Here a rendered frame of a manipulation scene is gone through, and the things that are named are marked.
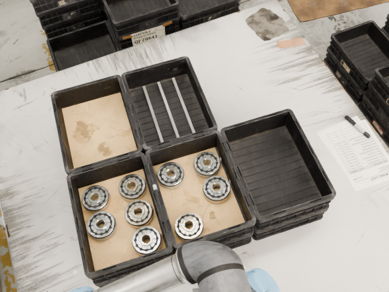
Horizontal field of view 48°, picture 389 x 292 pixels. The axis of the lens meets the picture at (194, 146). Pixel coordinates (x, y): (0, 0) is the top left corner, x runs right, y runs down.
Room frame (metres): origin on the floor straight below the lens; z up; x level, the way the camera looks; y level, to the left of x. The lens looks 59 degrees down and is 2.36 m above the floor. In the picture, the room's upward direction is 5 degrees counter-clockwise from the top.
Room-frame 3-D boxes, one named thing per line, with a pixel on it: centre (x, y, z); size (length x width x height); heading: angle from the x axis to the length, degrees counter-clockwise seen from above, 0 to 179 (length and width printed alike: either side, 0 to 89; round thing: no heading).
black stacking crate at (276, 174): (0.75, -0.29, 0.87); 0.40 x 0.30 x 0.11; 14
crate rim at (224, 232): (0.68, 0.00, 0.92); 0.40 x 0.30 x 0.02; 14
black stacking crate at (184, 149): (0.68, 0.00, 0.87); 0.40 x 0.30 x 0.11; 14
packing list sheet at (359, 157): (0.88, -0.70, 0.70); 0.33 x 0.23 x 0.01; 18
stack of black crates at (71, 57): (1.95, 0.63, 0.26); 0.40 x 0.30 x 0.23; 108
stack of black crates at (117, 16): (2.08, 0.25, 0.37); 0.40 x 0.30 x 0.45; 108
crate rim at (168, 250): (0.61, 0.29, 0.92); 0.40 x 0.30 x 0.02; 14
